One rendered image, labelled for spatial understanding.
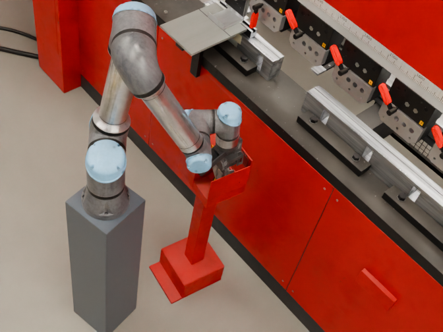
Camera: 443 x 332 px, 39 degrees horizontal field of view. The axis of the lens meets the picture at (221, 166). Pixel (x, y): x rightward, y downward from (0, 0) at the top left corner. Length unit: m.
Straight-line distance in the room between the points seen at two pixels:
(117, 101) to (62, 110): 1.55
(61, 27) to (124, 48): 1.59
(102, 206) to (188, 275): 0.81
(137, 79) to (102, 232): 0.58
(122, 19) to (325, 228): 1.08
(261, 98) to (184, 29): 0.37
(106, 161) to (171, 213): 1.16
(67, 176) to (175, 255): 0.71
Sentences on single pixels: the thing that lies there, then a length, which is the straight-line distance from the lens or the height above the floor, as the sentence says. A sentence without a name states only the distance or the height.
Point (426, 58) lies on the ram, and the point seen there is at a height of 1.38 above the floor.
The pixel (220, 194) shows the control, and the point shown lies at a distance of 2.18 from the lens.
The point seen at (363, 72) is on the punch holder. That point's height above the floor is 1.20.
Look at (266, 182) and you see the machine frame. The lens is 2.42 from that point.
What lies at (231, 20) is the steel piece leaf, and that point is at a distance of 2.38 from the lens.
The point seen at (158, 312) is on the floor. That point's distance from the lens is 2.72.
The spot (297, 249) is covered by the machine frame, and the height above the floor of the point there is 0.40.
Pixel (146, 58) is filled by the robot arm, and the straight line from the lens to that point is 1.59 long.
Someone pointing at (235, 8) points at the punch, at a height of 1.03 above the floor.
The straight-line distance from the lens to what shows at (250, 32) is 2.36.
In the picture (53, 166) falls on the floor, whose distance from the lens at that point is 3.13.
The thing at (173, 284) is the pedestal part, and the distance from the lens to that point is 2.77.
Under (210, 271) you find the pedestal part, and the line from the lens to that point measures 2.69.
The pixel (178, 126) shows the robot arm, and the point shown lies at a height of 1.17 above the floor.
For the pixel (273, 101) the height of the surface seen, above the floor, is 0.88.
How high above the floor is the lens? 2.44
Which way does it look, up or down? 50 degrees down
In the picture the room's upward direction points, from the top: 13 degrees clockwise
